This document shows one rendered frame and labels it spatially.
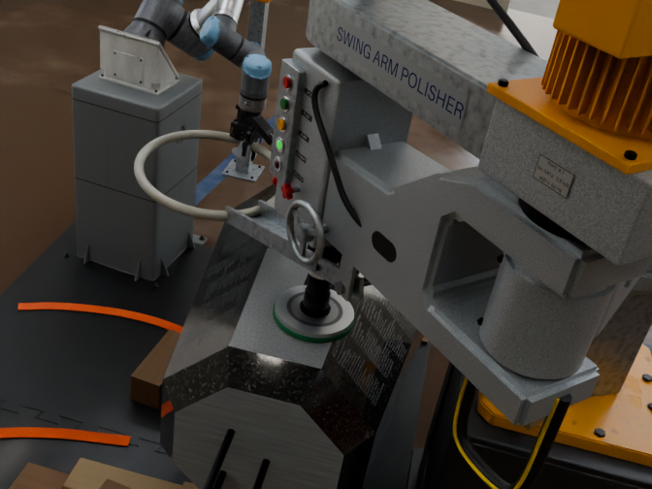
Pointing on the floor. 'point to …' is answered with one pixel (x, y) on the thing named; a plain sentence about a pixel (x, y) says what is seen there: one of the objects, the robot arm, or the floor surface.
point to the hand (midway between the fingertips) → (249, 161)
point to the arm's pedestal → (144, 106)
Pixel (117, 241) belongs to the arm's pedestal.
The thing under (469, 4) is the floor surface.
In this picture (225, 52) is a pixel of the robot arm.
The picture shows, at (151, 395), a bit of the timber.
